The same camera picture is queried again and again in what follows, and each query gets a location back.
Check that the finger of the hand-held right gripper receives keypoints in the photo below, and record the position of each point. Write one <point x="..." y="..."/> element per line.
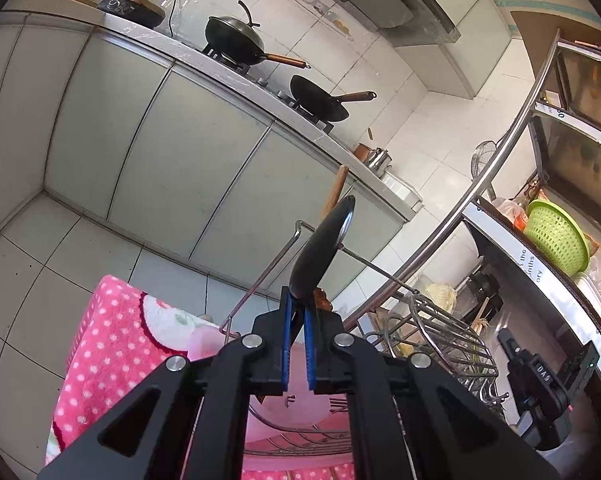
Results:
<point x="511" y="345"/>

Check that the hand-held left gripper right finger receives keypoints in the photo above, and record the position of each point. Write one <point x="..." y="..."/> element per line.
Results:
<point x="310" y="350"/>

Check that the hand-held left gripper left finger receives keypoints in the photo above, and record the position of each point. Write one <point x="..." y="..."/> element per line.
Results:
<point x="288" y="340"/>

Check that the pink plastic cup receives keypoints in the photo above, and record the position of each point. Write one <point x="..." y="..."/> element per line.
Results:
<point x="290" y="405"/>

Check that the black plastic spoon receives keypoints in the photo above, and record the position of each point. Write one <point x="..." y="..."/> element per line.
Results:
<point x="320" y="245"/>

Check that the black blender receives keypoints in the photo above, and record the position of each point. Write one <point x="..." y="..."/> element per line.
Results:
<point x="485" y="292"/>

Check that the napa cabbage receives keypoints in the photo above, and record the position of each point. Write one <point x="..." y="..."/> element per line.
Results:
<point x="440" y="296"/>

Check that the steel shelf rack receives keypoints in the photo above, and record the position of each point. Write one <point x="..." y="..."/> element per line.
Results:
<point x="510" y="255"/>

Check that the green plastic basket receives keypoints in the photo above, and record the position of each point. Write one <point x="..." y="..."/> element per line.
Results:
<point x="555" y="237"/>

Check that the plastic food packet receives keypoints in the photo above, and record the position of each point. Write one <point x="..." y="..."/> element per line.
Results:
<point x="510" y="212"/>

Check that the wooden chopstick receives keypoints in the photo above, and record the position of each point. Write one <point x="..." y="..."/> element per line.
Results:
<point x="335" y="190"/>

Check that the pink polka dot cloth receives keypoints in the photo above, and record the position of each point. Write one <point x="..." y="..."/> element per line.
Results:
<point x="105" y="340"/>

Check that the white rectangular container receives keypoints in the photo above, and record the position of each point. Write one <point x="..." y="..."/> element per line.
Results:
<point x="403" y="190"/>

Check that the steel mesh skimmer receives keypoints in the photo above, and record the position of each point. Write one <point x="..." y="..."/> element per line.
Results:
<point x="486" y="160"/>

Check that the steel kettle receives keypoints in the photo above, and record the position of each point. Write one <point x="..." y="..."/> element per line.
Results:
<point x="379" y="160"/>

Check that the small copper pot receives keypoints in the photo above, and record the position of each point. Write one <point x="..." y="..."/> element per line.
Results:
<point x="363" y="151"/>

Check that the pale green lower cabinets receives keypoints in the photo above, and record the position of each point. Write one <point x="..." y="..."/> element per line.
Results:
<point x="180" y="150"/>

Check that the black open wok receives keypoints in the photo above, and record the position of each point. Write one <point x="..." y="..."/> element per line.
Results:
<point x="315" y="100"/>

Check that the gas stove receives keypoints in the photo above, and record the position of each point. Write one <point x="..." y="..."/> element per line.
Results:
<point x="275" y="87"/>

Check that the black wok with lid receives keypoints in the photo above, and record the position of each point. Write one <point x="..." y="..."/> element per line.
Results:
<point x="230" y="35"/>

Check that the black electric cooker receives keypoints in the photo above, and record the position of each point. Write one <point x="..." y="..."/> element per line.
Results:
<point x="130" y="7"/>

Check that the glass wall shelf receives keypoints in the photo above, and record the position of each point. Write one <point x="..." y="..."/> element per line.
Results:
<point x="325" y="15"/>

